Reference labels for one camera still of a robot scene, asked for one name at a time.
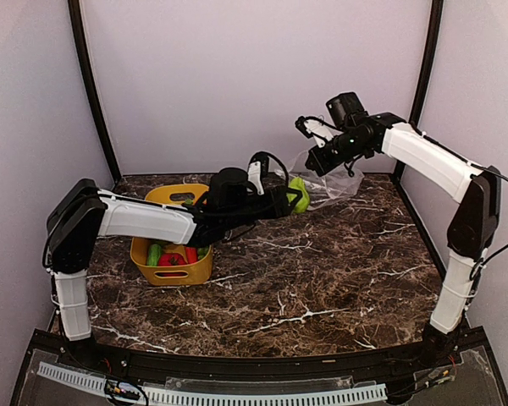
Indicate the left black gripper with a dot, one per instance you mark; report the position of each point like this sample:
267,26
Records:
280,206

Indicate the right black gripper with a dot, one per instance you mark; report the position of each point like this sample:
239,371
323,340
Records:
322,167

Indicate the green cabbage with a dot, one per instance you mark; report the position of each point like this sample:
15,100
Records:
297,195

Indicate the clear zip top bag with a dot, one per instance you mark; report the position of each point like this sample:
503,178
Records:
319,192

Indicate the yellow plastic basket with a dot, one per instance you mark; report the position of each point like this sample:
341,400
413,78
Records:
197,273

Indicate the red tomato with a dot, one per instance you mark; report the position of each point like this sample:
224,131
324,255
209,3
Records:
168,261

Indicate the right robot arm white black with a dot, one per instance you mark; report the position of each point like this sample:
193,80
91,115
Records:
356,134

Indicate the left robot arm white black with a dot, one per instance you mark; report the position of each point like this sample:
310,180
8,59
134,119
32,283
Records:
235,198

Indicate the green grapes bunch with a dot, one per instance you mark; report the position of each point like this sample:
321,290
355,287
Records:
202,252

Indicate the orange carrot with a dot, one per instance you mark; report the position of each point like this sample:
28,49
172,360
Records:
191,255

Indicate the green cucumber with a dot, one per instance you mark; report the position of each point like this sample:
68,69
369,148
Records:
154,253

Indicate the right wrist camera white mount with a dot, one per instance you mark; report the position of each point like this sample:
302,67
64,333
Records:
314,128

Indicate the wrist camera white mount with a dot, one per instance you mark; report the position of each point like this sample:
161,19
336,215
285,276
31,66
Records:
314,128
257,169

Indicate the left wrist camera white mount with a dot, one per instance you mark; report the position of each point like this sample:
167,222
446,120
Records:
257,169

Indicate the black front rail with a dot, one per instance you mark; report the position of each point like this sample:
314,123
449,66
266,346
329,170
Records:
391,364

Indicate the white slotted cable duct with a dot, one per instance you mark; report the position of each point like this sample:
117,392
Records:
175,391

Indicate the left black frame post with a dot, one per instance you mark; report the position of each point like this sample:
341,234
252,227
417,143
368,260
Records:
87,75

